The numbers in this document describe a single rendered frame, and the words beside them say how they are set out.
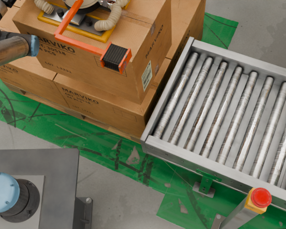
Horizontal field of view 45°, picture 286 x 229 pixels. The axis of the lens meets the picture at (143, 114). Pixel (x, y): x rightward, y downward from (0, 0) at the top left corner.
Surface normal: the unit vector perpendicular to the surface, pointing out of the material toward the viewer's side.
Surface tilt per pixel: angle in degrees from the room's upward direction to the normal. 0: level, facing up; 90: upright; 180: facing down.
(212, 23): 0
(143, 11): 0
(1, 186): 10
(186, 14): 0
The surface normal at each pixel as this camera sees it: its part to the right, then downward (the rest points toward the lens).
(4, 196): 0.07, -0.36
